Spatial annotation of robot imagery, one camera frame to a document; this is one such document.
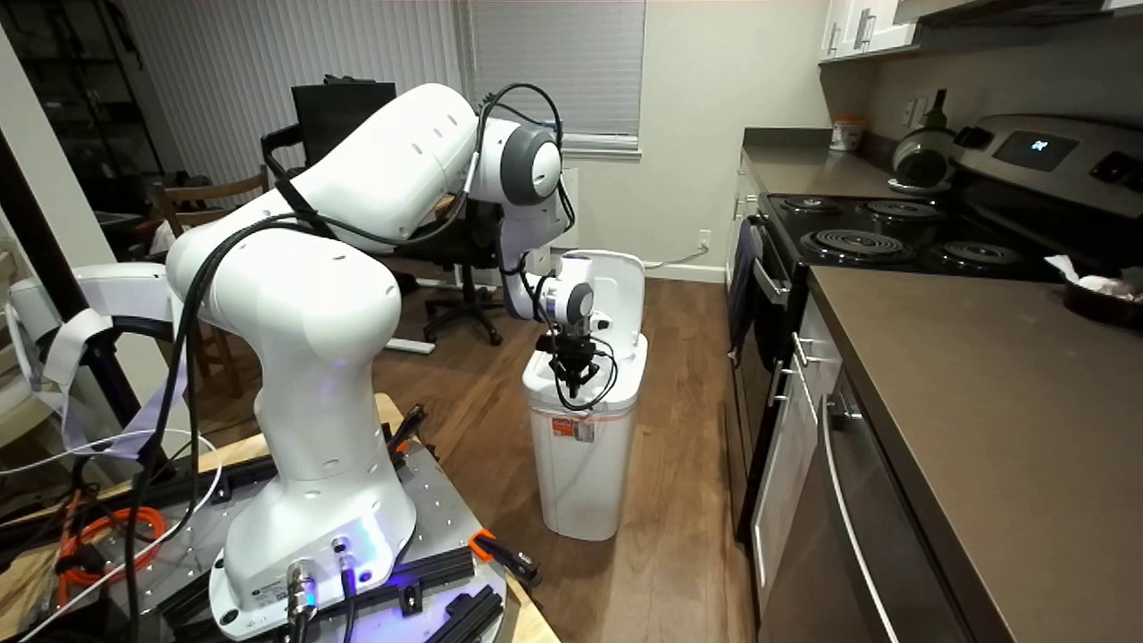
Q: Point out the black office chair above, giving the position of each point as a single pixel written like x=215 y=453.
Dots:
x=451 y=237

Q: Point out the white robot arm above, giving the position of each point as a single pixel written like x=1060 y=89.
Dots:
x=293 y=272

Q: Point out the black stainless electric stove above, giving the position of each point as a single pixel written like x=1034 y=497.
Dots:
x=1008 y=194

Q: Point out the robot mounting table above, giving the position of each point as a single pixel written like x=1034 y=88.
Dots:
x=398 y=593

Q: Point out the stainless steel dishwasher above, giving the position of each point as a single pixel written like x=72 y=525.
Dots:
x=855 y=562

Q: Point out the white trash bin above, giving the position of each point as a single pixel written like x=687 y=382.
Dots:
x=584 y=440

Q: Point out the white lower cabinet with drawer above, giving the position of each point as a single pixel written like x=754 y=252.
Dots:
x=807 y=381

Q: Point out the black dish on counter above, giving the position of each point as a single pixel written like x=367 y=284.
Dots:
x=1103 y=296

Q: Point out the black kettle on stove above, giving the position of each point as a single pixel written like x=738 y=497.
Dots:
x=922 y=158

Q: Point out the orange black clamp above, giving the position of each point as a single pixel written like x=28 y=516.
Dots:
x=504 y=553

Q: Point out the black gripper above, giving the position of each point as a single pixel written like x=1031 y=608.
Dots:
x=572 y=362

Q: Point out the window blinds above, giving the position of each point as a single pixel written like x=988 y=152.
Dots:
x=588 y=54

